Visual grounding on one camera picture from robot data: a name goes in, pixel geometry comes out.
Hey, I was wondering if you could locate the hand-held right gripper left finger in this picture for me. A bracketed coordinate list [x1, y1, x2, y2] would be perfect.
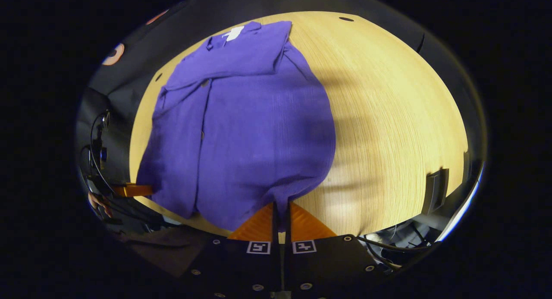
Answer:
[185, 202, 284, 299]

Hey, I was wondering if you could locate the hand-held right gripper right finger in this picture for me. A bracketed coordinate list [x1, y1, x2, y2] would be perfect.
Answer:
[283, 202, 387, 299]

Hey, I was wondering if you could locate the purple shirt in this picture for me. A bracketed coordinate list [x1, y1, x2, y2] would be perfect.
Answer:
[136, 21, 337, 233]

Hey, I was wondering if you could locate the black backdrop cloth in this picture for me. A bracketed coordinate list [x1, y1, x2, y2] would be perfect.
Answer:
[77, 0, 487, 183]

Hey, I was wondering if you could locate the black table edge bracket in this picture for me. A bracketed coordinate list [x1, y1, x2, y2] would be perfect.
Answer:
[420, 167, 450, 216]

